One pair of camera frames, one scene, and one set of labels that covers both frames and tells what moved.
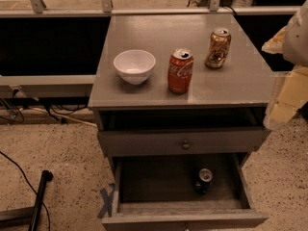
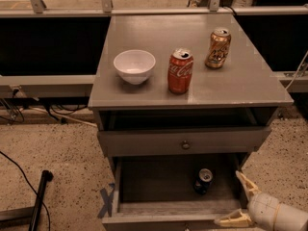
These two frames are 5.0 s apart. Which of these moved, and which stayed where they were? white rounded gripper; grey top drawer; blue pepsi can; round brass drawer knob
Moved: white rounded gripper
Stayed: grey top drawer; round brass drawer knob; blue pepsi can
